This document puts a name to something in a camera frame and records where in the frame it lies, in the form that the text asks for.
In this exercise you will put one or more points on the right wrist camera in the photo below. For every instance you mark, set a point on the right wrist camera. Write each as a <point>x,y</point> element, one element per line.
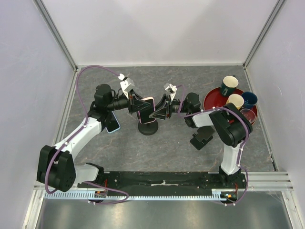
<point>171,89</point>

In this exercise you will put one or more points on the clear glass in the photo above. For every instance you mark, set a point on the clear glass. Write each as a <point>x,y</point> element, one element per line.
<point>249,115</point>

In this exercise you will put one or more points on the pink phone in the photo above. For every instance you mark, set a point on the pink phone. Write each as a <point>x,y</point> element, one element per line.
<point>144,114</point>

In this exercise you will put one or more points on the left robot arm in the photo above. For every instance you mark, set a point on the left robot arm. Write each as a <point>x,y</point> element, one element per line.
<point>56,168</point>

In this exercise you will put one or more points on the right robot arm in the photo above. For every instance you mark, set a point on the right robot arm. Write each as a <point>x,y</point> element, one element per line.
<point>227,121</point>

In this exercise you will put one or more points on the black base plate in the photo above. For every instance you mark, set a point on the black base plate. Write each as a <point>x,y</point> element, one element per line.
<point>127,179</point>

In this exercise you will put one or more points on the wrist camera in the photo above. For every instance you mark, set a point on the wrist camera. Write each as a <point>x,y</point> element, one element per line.
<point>126,84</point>
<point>171,89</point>

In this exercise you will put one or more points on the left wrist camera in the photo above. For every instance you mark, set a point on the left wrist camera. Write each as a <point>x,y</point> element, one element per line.
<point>126,84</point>

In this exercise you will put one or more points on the blue phone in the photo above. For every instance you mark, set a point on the blue phone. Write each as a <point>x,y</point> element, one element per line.
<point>113,125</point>

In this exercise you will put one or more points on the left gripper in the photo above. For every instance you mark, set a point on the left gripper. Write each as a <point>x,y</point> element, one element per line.
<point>133,98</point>

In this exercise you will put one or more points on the yellow mug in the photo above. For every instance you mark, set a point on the yellow mug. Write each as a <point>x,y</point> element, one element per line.
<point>237,100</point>

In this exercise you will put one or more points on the red round tray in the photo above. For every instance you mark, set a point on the red round tray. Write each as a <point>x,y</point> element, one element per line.
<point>215,99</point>

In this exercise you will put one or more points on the grey cable duct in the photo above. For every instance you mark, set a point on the grey cable duct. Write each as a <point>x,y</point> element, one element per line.
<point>98,195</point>

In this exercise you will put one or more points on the dark blue cup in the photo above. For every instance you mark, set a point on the dark blue cup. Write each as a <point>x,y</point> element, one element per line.
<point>250,99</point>

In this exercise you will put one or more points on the dark green mug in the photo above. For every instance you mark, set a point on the dark green mug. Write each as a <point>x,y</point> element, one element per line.
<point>228,85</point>

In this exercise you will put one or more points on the black round phone stand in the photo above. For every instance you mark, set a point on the black round phone stand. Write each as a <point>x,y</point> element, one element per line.
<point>149,128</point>

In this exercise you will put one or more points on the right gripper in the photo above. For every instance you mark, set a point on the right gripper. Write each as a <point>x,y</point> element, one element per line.
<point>161,115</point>

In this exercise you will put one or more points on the black folding phone stand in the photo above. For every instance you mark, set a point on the black folding phone stand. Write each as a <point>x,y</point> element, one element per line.
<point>203,136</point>

